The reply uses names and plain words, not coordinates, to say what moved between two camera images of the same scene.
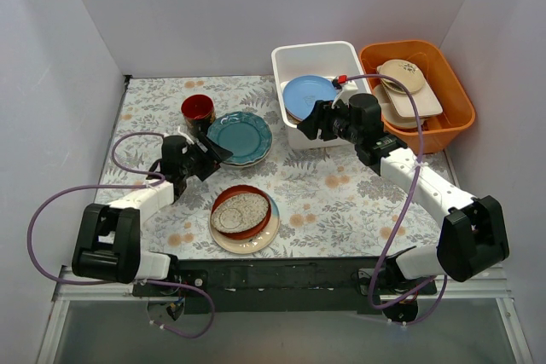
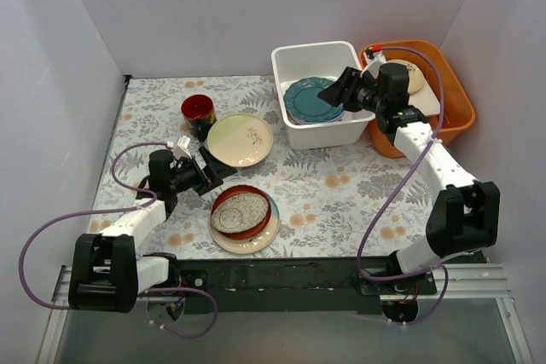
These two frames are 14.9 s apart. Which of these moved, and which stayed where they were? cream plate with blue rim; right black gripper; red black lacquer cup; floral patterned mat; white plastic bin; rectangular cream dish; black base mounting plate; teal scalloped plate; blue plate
Moved: right black gripper; blue plate; teal scalloped plate
Stayed: floral patterned mat; red black lacquer cup; black base mounting plate; rectangular cream dish; cream plate with blue rim; white plastic bin
